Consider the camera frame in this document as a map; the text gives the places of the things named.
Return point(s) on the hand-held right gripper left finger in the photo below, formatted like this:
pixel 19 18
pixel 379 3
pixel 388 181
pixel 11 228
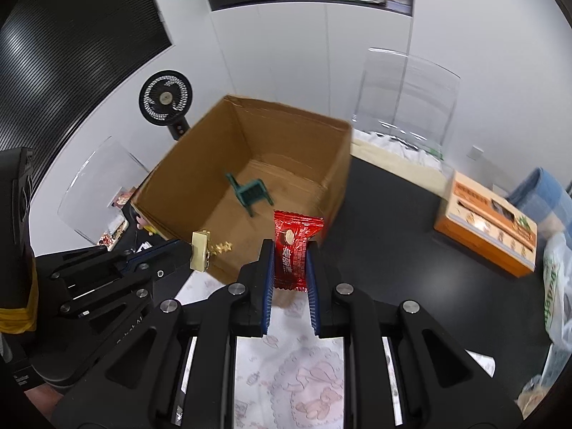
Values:
pixel 267 286

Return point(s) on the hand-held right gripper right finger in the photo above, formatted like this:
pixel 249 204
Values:
pixel 313 290

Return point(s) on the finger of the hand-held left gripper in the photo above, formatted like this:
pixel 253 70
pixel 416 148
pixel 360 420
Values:
pixel 156 252
pixel 134 297

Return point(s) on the red candy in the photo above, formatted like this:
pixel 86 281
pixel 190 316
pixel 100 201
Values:
pixel 290 250

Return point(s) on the gold binder clip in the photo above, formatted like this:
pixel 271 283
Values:
pixel 200 250

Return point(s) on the green toy chair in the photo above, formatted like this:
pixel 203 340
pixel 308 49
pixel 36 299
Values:
pixel 250 192

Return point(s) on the brown cardboard box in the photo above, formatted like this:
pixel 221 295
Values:
pixel 286 134

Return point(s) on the cartoon boy figurine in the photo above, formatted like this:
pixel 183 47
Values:
pixel 144 224

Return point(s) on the white printed table mat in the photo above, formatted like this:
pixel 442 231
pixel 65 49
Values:
pixel 286 366

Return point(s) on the clear plastic bin left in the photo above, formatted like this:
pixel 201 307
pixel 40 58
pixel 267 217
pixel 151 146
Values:
pixel 98 187

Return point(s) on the white seat cushion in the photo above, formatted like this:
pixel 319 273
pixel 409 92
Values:
pixel 402 165

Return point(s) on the black desk fan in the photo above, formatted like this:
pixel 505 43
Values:
pixel 163 98

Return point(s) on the orange printed carton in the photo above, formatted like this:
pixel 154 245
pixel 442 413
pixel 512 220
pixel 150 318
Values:
pixel 473 228

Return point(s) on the transparent acrylic chair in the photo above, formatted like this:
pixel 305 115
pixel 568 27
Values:
pixel 402 94

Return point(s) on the white plastic bag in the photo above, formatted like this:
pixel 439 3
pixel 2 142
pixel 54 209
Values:
pixel 558 286

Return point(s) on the blue folded towel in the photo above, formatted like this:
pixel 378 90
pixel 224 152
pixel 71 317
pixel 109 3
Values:
pixel 540 192

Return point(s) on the white wall socket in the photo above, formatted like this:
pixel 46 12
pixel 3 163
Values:
pixel 474 153

